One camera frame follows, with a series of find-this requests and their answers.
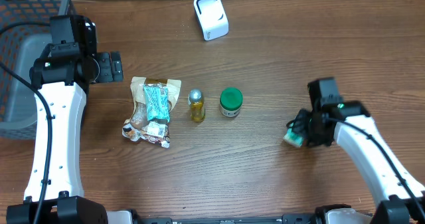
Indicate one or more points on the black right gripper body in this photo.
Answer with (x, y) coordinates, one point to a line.
(306, 125)

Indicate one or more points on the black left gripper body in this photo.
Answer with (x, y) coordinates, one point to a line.
(105, 71)

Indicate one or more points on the teal Kleenex tissue pack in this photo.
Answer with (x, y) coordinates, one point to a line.
(293, 138)

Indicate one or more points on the teal snack bar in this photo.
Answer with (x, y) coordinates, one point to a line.
(156, 98)

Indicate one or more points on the brown snack pouch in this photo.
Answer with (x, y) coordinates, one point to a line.
(137, 127)

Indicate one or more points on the green lid jar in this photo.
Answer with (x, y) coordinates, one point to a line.
(231, 100)

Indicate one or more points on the yellow liquid bottle silver cap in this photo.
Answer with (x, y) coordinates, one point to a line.
(196, 105)

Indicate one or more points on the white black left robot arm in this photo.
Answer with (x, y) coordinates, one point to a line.
(49, 92)

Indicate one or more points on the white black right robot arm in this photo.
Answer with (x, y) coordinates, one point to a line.
(398, 196)

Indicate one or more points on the white barcode scanner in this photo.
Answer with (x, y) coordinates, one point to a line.
(212, 18)

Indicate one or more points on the dark grey plastic basket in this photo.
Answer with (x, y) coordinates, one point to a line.
(24, 35)

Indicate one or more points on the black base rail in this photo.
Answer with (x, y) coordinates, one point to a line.
(232, 220)

